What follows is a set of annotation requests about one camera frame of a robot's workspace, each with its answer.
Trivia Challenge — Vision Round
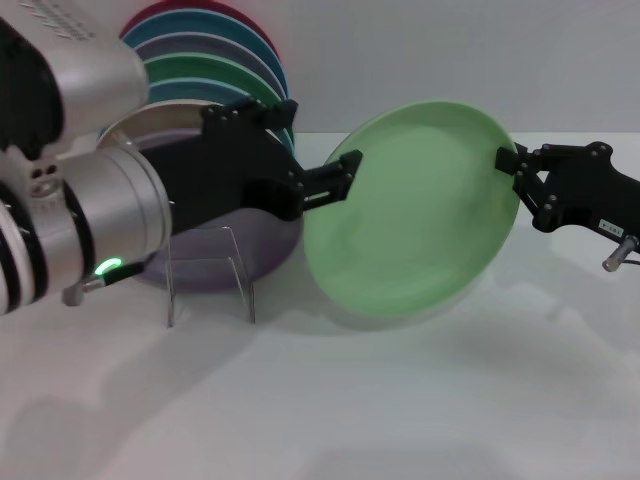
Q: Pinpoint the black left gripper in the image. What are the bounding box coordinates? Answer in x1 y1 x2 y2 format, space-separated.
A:
134 97 365 236

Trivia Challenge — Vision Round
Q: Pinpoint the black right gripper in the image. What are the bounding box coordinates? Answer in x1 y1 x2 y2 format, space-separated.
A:
493 141 640 237

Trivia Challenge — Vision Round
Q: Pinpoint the light green plate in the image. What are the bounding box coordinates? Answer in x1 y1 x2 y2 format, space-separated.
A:
301 99 522 320

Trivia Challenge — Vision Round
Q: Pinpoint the light blue plate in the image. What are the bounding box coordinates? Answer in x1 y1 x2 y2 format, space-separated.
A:
146 76 297 152

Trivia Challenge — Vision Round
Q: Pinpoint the purple plate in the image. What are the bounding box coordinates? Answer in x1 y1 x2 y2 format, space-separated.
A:
128 127 306 294

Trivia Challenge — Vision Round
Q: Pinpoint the dark green plate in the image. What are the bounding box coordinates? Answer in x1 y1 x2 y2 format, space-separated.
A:
141 51 290 110

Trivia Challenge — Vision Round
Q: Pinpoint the grey lavender plate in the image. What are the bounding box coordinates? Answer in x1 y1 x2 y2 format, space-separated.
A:
132 33 287 100

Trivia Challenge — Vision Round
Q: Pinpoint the teal blue plate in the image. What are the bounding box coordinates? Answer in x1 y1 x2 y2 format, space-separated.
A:
121 10 291 102

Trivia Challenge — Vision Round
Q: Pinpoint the red plate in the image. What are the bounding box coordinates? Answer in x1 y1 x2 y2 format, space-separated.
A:
119 0 277 52

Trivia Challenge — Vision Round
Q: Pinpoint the clear acrylic plate rack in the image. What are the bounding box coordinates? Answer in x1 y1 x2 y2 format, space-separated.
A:
164 225 258 329

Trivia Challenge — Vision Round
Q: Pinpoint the right gripper cable with plug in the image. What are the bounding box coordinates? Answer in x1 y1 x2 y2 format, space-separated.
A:
601 236 640 274

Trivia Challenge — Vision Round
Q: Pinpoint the gripper cable with plug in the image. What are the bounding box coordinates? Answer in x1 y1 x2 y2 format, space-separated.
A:
601 236 640 274
61 258 152 307

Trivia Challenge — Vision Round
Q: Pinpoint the left gripper cable with plug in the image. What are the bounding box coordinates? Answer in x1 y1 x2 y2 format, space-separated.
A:
61 258 152 307

